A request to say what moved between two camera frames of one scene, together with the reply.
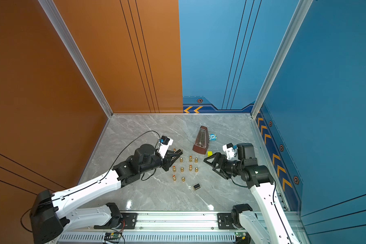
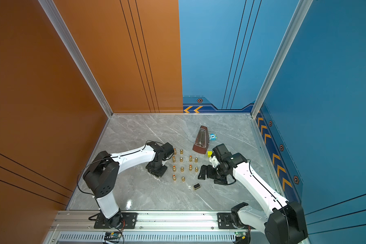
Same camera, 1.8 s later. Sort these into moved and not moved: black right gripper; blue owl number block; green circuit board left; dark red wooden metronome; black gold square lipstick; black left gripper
Moved: black right gripper; black left gripper
Not moved: dark red wooden metronome; black gold square lipstick; blue owl number block; green circuit board left
